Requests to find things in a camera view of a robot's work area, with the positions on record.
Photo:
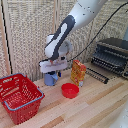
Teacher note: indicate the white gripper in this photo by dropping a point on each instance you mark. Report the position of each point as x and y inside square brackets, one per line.
[53, 65]

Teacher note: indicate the blue cup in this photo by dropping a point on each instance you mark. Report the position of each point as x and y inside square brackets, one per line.
[50, 81]

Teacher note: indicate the metal oven tray rack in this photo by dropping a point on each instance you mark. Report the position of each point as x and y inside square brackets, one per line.
[110, 61]

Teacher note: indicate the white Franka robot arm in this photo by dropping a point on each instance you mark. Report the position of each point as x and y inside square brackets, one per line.
[71, 23]

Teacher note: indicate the black oven door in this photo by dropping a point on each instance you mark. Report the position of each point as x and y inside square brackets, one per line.
[97, 75]

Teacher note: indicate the black toaster oven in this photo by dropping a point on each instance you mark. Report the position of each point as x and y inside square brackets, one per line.
[115, 48]

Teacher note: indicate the red bowl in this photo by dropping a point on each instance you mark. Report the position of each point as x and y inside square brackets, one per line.
[70, 90]

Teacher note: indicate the orange yellow food box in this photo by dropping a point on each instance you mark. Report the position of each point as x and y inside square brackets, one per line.
[78, 73]

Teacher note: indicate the woven folding screen panel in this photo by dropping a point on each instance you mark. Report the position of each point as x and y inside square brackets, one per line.
[111, 20]
[81, 46]
[30, 33]

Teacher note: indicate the red plastic shopping basket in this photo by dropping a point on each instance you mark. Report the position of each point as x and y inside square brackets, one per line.
[20, 98]

